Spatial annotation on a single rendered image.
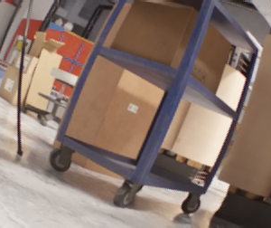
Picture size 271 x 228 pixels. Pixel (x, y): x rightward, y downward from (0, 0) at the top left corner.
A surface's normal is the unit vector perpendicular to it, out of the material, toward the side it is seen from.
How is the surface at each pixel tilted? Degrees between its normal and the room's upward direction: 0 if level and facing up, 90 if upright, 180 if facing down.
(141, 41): 90
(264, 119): 90
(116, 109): 90
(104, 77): 90
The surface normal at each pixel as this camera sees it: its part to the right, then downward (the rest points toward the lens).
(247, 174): -0.58, -0.27
